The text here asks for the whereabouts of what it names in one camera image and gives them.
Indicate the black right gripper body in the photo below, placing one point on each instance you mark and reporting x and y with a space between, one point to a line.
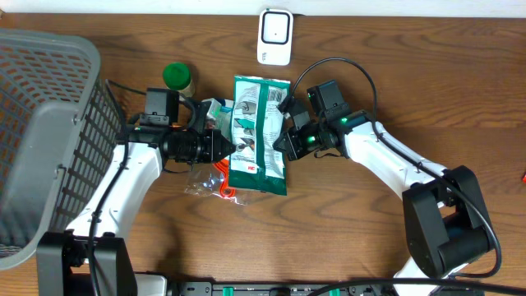
294 141

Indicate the grey plastic mesh basket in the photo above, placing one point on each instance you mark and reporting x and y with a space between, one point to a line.
58 130

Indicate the white barcode scanner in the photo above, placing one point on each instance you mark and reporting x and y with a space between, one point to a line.
275 32

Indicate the red dustpan brush package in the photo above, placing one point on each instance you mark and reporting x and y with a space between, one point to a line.
212 180

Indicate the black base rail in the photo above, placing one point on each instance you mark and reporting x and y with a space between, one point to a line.
231 289

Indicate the green lid white jar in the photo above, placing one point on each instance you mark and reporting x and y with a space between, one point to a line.
177 76

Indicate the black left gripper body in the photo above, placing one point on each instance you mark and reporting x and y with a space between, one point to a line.
209 145

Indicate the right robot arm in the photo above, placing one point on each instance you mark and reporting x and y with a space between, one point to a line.
446 221

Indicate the green grip gloves package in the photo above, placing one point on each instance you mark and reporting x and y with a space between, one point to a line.
256 124

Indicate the pale green wipes packet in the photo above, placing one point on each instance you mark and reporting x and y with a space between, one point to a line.
219 115

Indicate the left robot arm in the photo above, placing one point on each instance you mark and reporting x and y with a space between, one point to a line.
90 256

